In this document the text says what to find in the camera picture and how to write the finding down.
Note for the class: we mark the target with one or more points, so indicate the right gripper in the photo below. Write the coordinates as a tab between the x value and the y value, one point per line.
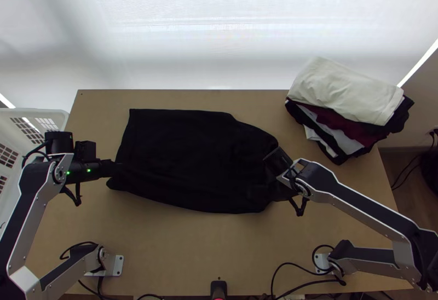
275	157

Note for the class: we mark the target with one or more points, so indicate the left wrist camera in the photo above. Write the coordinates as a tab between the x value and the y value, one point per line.
85	150

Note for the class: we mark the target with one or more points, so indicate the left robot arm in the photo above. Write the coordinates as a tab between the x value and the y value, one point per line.
34	194

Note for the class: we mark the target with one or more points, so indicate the black t-shirt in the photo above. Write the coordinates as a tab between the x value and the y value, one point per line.
191	159

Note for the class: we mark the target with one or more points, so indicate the white laundry basket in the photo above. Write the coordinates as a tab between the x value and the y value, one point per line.
20	122

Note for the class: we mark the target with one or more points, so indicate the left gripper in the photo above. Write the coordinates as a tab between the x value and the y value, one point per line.
106	169

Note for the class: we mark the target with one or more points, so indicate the black camera post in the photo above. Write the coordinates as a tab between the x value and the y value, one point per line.
219	289

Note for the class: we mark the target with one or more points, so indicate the pile of folded clothes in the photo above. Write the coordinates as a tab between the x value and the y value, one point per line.
345	94

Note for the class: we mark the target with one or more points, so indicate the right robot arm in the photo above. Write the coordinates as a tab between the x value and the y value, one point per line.
359	204

